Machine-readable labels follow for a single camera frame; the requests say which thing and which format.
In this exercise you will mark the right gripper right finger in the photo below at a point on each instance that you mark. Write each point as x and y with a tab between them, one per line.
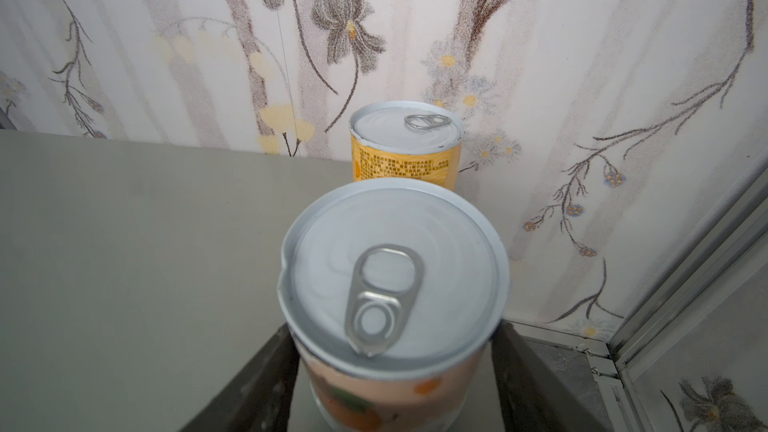
544	387

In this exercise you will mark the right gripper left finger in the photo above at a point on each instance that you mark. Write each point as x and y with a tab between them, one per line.
259	397

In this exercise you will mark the orange persimmon label can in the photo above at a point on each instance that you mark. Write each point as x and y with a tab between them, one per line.
392	289

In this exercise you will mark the yellow label can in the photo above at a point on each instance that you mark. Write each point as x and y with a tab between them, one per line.
406	139

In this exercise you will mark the grey metal cabinet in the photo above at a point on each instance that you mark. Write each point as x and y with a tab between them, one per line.
137	280

